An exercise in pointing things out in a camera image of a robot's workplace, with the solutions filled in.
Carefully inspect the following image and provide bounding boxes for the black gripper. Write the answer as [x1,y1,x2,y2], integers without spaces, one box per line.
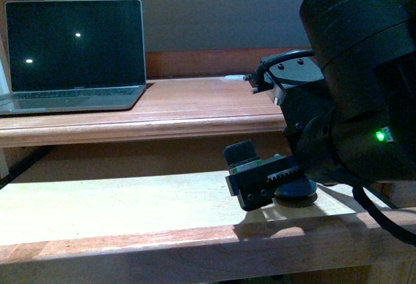
[224,140,306,212]

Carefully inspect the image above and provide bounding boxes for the grey computer mouse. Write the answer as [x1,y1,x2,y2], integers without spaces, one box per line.
[273,177,317,201]

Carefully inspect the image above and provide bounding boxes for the wooden desk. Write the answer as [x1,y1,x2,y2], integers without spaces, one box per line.
[0,47,326,148]

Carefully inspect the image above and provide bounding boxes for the wooden keyboard tray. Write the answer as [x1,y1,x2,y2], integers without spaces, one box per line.
[1,172,415,283]

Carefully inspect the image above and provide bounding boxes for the grey open laptop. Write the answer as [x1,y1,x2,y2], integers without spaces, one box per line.
[1,0,146,116]

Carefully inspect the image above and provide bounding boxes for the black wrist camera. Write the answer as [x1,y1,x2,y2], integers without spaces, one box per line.
[243,49,334,133]

